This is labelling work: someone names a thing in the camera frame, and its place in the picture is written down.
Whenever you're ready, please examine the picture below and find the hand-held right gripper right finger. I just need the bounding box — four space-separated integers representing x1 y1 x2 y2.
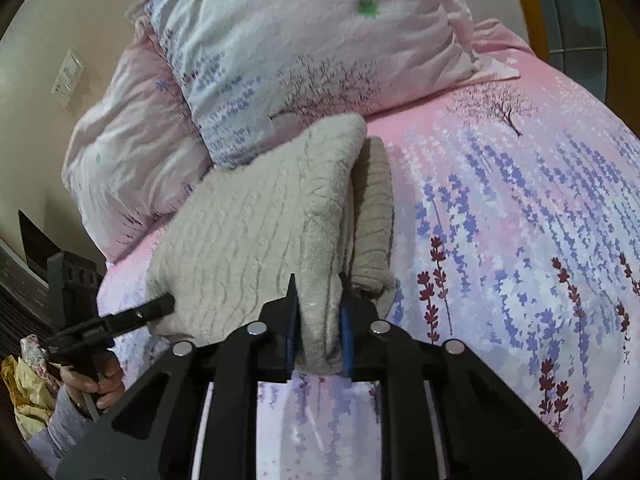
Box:
340 274 583 480

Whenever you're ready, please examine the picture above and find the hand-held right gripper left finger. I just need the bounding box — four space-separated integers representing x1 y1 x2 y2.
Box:
55 274 302 480

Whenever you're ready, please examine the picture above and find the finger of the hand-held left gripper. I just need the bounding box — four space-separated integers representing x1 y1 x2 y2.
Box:
97 293 177 337

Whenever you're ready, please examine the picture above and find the beige cable knit sweater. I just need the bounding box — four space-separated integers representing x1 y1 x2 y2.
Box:
145 112 401 376

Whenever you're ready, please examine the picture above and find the person's left forearm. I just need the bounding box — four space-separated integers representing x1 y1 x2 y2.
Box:
27 389 101 478

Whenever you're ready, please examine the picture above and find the person's left hand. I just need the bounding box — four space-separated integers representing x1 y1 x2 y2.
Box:
59 347 126 411

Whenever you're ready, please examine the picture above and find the dark flat panel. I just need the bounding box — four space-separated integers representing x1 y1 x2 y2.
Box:
17 209 62 282

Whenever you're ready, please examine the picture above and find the yellow floral cloth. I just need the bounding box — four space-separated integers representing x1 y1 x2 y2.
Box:
0 332 58 442

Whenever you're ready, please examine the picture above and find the pale floral pillow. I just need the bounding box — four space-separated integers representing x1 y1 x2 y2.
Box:
61 7 213 263

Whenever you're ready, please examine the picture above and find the pink floral bed sheet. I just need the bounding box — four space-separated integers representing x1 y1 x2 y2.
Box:
95 17 640 480

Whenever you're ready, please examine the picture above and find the floral pillow with tree print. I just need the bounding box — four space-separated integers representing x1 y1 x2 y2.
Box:
150 0 521 171

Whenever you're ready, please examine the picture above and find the window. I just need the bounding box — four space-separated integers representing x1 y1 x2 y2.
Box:
525 0 615 92

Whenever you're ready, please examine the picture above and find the white wall switch panel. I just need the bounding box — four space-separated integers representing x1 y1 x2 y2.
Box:
50 50 87 109

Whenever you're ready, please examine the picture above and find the yellow wooden frame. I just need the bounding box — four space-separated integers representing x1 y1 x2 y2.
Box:
506 0 568 63

